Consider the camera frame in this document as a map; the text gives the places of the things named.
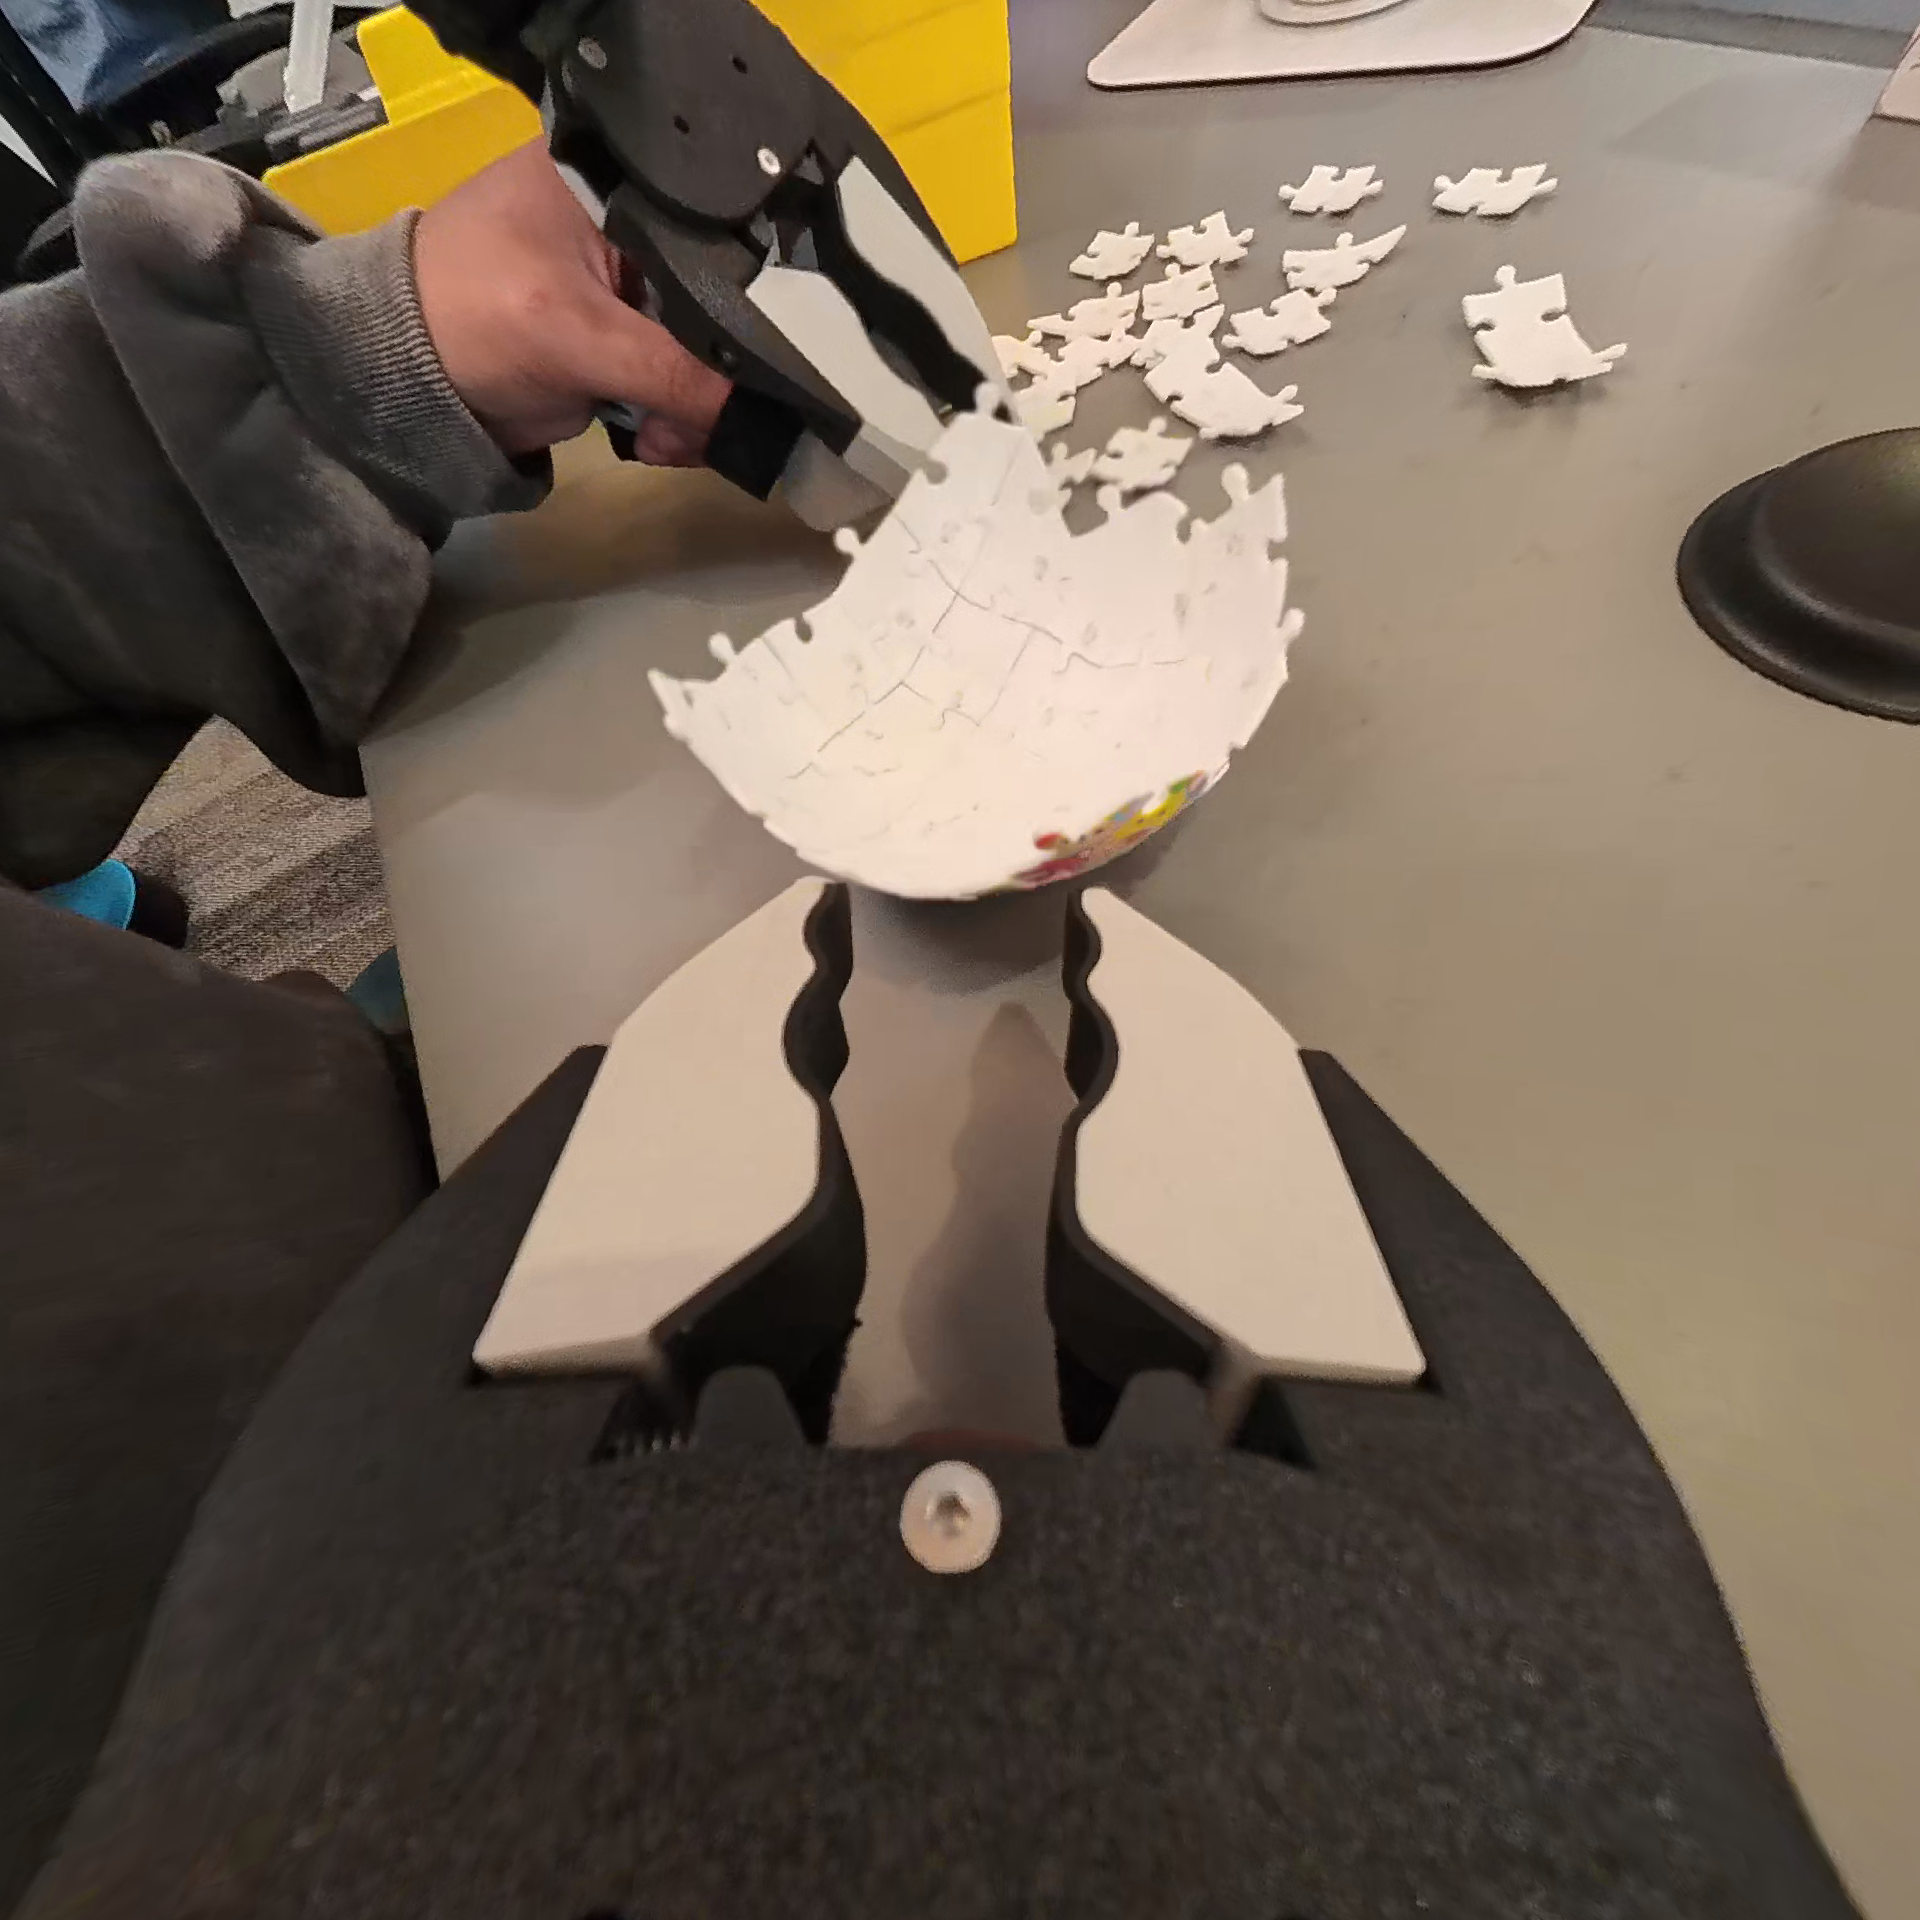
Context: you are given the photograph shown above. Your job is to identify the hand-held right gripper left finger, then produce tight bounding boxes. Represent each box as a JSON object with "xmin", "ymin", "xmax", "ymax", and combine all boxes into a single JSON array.
[{"xmin": 471, "ymin": 883, "xmax": 868, "ymax": 1450}]

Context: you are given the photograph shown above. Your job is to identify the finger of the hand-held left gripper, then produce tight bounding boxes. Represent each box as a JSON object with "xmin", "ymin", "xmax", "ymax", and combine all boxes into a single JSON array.
[
  {"xmin": 830, "ymin": 147, "xmax": 1011, "ymax": 419},
  {"xmin": 746, "ymin": 267, "xmax": 968, "ymax": 530}
]

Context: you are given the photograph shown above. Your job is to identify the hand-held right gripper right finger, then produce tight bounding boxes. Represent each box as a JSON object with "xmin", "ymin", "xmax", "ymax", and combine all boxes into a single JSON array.
[{"xmin": 1045, "ymin": 888, "xmax": 1427, "ymax": 1450}]

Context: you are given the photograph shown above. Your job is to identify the yellow box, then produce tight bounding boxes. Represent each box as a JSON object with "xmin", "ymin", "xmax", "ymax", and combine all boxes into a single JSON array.
[{"xmin": 263, "ymin": 0, "xmax": 1020, "ymax": 267}]

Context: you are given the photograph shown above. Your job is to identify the group of puzzle pieces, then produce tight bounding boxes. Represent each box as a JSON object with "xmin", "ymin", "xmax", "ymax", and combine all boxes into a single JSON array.
[{"xmin": 989, "ymin": 163, "xmax": 1632, "ymax": 495}]

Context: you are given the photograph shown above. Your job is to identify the partly built puzzle ball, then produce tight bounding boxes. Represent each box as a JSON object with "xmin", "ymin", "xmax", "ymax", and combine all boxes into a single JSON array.
[{"xmin": 647, "ymin": 382, "xmax": 1306, "ymax": 905}]

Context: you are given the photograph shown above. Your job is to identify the person's left forearm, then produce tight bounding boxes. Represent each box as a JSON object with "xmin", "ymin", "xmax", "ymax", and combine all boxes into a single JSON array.
[{"xmin": 0, "ymin": 152, "xmax": 552, "ymax": 889}]

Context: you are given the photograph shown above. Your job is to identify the black round puzzle stand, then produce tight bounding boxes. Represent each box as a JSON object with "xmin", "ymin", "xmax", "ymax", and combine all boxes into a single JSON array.
[{"xmin": 1678, "ymin": 428, "xmax": 1920, "ymax": 723}]

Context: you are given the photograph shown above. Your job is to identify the person's left hand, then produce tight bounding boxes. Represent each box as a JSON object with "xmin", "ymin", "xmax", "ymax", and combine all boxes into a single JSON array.
[{"xmin": 412, "ymin": 142, "xmax": 736, "ymax": 472}]

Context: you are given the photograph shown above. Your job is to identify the white flat stand base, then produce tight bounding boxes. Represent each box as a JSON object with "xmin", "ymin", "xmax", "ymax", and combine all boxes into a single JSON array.
[{"xmin": 1087, "ymin": 0, "xmax": 1602, "ymax": 89}]

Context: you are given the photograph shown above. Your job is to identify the person's dark trousers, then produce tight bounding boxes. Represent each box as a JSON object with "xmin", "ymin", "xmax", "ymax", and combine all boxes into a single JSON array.
[{"xmin": 0, "ymin": 886, "xmax": 442, "ymax": 1876}]

